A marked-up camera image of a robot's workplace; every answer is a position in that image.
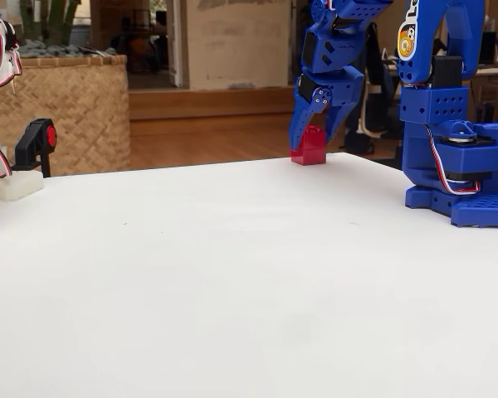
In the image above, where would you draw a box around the red lego brick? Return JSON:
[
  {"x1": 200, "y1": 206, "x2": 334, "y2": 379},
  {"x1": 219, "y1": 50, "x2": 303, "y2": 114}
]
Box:
[{"x1": 290, "y1": 124, "x2": 328, "y2": 167}]

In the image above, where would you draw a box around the wooden step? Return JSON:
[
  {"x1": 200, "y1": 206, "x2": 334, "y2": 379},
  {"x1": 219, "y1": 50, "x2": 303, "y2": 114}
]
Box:
[{"x1": 127, "y1": 85, "x2": 300, "y2": 122}]

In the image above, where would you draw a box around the woven basket planter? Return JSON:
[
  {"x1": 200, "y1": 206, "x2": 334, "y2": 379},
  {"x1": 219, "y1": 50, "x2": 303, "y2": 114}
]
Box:
[{"x1": 0, "y1": 53, "x2": 131, "y2": 178}]

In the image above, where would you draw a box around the black clamp with red knob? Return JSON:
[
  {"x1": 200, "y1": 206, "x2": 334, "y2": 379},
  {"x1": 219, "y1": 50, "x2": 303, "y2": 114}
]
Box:
[{"x1": 9, "y1": 117, "x2": 59, "y2": 179}]

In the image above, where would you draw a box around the green cactus plant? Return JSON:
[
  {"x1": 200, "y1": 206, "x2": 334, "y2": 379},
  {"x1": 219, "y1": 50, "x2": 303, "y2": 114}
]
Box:
[{"x1": 17, "y1": 0, "x2": 118, "y2": 58}]

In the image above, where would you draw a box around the red white black servo wire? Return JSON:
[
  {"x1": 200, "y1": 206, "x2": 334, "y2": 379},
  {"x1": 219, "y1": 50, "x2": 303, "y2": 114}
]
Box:
[{"x1": 422, "y1": 123, "x2": 482, "y2": 196}]

